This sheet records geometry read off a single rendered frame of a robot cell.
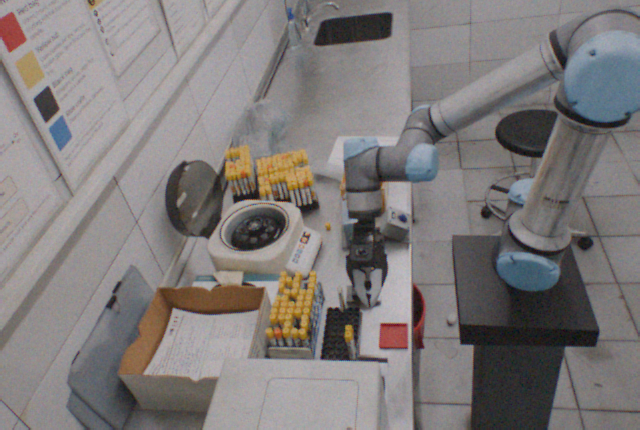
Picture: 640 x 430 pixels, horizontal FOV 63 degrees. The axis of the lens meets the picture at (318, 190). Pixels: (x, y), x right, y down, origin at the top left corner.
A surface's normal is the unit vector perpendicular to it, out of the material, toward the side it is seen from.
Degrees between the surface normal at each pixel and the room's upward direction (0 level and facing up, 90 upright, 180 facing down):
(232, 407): 0
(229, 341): 2
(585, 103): 82
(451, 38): 90
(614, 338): 0
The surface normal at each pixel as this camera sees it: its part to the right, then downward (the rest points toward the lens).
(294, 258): 0.26, -0.68
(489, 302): -0.10, -0.78
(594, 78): -0.36, 0.50
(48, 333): 0.98, -0.04
